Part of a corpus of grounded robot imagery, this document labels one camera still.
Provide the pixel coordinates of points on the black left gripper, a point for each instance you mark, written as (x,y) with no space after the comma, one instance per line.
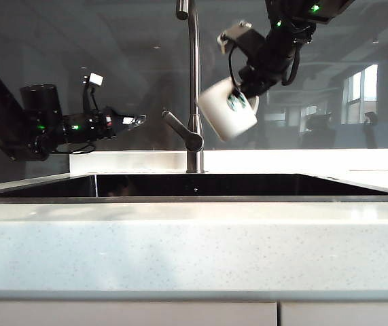
(107,120)

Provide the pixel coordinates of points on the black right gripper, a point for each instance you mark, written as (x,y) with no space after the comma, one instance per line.
(260,79)

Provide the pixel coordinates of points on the white Starbucks logo mug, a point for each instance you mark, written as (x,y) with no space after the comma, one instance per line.
(226,119)

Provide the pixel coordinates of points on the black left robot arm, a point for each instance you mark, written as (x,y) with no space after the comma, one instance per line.
(40,115)

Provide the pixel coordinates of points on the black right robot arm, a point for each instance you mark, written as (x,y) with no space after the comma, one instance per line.
(278,40)

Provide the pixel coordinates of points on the dark metal gooseneck faucet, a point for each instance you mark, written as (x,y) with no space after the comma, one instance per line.
(194,85)

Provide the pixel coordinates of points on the black undermount kitchen sink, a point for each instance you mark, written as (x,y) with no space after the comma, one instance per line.
(214,186)

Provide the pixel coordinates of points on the wide white cabinet door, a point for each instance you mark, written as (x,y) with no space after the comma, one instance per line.
(125,314)

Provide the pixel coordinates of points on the narrow white cabinet door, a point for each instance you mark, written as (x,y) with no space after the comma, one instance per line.
(346,314)

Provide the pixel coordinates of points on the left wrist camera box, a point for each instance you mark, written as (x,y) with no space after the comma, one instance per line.
(91,88)

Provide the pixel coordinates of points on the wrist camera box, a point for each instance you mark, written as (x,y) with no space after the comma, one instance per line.
(239,35)
(91,88)

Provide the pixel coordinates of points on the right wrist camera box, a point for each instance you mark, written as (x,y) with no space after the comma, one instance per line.
(239,35)

